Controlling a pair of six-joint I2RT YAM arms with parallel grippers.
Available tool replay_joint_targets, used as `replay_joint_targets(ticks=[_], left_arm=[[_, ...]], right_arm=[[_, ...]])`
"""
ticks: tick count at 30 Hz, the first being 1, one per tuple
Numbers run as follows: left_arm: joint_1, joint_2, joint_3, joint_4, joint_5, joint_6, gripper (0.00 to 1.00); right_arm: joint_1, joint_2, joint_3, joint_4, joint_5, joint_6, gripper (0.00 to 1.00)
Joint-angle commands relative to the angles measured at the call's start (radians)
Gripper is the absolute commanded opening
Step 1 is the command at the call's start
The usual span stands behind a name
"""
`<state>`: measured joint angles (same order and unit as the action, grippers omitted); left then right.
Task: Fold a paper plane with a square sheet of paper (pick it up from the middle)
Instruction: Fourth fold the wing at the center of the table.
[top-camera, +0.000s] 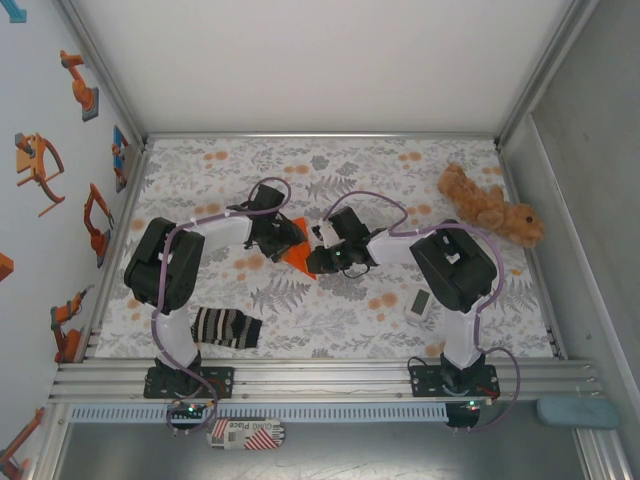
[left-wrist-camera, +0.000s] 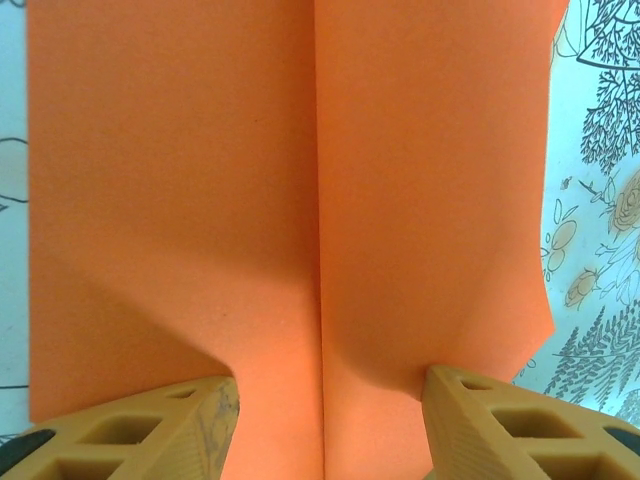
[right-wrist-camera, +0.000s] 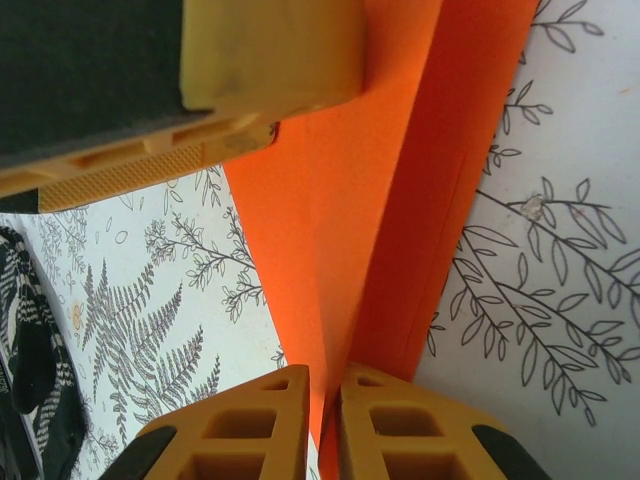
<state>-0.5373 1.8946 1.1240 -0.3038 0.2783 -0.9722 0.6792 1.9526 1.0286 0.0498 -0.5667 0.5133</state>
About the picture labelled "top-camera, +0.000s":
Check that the floral patterned table mat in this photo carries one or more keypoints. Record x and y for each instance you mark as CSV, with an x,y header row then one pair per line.
x,y
300,330

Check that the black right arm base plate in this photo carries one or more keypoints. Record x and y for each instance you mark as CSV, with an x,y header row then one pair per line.
x,y
425,382

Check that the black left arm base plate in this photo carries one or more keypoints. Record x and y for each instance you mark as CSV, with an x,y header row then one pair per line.
x,y
220,382

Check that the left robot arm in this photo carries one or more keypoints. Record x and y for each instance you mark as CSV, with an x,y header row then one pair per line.
x,y
165,265

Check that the aluminium side rail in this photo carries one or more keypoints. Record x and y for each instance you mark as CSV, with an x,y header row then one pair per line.
x,y
550,310
119,240

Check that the brown teddy bear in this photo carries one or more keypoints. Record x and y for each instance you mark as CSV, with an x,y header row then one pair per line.
x,y
480,205

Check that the orange grey gripper wall sticker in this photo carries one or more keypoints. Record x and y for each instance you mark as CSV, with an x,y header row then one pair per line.
x,y
35,160

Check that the teal sponge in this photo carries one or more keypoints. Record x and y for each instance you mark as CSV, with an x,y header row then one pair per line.
x,y
577,412

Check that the white digital timer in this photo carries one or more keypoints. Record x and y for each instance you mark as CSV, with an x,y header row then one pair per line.
x,y
418,304

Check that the aluminium cross rail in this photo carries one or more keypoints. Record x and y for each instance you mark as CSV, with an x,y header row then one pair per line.
x,y
320,135

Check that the orange cloth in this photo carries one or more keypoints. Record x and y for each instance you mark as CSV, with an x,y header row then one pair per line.
x,y
302,262

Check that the black white striped sock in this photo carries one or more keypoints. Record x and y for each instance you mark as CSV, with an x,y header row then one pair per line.
x,y
230,327

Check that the blue orange wall sticker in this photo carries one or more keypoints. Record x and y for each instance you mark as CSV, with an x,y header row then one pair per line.
x,y
120,160

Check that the aluminium mounting rails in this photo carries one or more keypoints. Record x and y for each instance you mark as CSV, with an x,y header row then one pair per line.
x,y
325,380

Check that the orange block wall sticker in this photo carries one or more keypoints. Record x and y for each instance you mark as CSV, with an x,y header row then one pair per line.
x,y
5,267

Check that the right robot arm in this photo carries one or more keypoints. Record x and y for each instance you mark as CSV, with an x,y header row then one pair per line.
x,y
455,265

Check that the red white printed label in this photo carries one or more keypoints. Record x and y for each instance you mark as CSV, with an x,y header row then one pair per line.
x,y
250,434

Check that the small LED circuit board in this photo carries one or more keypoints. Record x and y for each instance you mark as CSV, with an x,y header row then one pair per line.
x,y
187,410
472,405

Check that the aluminium upright post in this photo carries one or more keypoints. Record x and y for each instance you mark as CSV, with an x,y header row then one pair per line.
x,y
100,65
545,65

